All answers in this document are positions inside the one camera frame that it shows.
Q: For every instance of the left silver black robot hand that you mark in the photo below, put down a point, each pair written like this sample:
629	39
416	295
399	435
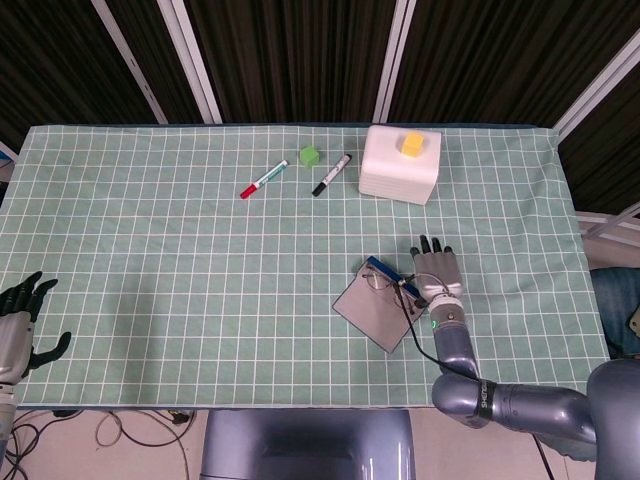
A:
12	332

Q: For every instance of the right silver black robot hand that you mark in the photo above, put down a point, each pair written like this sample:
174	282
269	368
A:
440	272

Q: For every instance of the blue whiteboard eraser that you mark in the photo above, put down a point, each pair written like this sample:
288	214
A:
375	315

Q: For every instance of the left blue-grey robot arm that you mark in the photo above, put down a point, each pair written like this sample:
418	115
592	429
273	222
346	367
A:
5	415

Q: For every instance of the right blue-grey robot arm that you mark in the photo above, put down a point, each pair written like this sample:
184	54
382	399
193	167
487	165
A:
530	405

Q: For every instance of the white ribbed plastic box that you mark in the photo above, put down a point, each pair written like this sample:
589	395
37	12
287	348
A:
395	175

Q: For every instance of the yellow block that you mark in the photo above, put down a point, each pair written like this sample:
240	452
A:
412	145

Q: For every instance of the black cap whiteboard marker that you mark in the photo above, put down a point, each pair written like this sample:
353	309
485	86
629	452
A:
331	174

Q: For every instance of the green checked tablecloth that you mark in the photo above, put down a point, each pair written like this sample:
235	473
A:
150	250

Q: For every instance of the green cube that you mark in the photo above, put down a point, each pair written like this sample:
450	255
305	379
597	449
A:
309	156

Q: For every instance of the person in blue jeans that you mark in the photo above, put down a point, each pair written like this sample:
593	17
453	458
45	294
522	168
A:
615	305

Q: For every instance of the red cap whiteboard marker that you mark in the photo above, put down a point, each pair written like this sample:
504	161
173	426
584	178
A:
264	179

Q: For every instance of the blue-grey robot torso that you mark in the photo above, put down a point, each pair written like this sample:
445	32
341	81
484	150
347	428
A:
300	445

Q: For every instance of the black pleated curtain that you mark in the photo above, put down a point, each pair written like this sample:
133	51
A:
300	60

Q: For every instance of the aluminium frame rail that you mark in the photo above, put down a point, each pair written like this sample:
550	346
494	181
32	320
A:
607	227

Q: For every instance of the white frame post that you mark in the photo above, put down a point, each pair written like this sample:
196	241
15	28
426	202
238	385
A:
130	62
192	62
395	60
595	92

